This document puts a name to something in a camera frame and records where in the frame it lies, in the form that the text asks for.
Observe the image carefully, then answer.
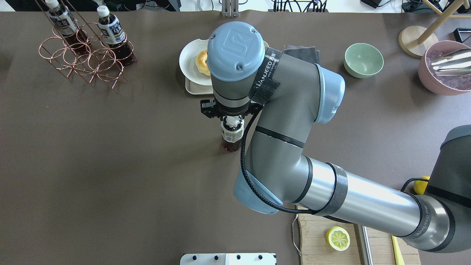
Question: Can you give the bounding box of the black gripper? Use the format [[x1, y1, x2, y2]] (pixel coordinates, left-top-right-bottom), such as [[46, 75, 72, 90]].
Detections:
[[200, 99, 263, 121]]

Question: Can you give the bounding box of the tea bottle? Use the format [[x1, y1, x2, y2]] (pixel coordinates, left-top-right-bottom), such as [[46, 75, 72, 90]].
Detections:
[[221, 115, 245, 152], [96, 5, 134, 66], [45, 0, 88, 55]]

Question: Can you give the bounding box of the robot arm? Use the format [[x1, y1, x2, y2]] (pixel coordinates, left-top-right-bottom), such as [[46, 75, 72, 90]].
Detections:
[[201, 21, 471, 253]]

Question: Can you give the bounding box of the beige rabbit tray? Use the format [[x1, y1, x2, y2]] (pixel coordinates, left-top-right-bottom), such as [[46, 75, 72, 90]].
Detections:
[[185, 77, 213, 95]]

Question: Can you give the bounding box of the donut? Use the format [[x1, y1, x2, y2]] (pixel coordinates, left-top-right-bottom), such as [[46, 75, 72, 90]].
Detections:
[[195, 50, 211, 77]]

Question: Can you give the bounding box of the white plate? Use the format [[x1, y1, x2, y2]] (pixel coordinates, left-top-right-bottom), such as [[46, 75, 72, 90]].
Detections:
[[179, 39, 212, 86]]

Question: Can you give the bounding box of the grey folded cloth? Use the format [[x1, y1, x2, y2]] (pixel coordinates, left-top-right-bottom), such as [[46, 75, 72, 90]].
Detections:
[[282, 45, 320, 64]]

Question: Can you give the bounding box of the green bowl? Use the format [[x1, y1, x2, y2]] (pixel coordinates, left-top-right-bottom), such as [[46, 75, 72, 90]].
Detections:
[[343, 43, 384, 78]]

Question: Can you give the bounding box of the wooden cutting board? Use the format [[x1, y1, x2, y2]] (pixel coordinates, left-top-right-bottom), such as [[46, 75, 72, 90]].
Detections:
[[297, 206, 422, 265]]

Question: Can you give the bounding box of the half lemon slice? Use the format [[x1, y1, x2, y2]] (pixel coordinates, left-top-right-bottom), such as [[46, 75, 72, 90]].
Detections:
[[325, 226, 350, 251]]

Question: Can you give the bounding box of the metal muddler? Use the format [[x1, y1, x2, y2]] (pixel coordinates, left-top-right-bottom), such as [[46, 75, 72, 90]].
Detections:
[[354, 224, 374, 265]]

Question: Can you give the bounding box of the wooden mug tree stand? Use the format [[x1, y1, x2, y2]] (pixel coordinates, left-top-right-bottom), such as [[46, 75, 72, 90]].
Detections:
[[398, 0, 470, 59]]

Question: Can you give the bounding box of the yellow lemon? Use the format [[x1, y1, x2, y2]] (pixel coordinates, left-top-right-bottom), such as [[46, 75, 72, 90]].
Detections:
[[413, 176, 430, 195]]

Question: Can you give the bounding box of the yellow plastic knife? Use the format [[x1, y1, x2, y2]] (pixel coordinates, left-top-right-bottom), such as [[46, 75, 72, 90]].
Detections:
[[390, 235, 405, 265]]

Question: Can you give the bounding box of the pink bowl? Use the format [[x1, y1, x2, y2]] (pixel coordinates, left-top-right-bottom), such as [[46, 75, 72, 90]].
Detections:
[[418, 40, 471, 95]]

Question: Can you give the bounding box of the metal ice scoop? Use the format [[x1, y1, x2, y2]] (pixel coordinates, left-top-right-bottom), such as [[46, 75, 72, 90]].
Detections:
[[431, 48, 471, 77]]

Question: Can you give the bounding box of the aluminium frame post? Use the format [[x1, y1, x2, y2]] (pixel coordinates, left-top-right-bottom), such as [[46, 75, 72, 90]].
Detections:
[[221, 0, 240, 17]]

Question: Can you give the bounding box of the copper wire bottle rack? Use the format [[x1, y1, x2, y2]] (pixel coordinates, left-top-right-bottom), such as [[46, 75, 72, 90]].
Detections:
[[35, 0, 137, 89]]

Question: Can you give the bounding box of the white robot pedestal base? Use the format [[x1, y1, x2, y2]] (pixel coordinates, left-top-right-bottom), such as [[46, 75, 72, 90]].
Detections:
[[180, 252, 277, 265]]

